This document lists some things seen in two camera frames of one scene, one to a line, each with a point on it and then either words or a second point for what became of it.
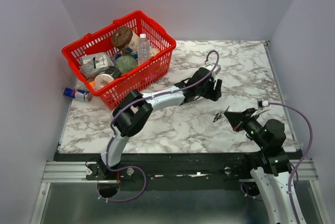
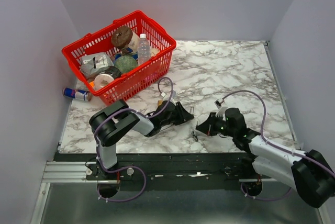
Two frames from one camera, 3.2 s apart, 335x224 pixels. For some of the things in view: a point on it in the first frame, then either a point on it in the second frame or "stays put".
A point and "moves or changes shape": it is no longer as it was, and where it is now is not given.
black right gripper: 238,120 -> 207,126
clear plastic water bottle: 143,49 stays put
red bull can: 77,93 stays put
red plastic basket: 101,42 stays put
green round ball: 125,63 stays put
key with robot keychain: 218,116 moves or changes shape
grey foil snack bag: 91,64 stays put
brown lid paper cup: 123,37 stays put
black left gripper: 214,94 -> 183,115
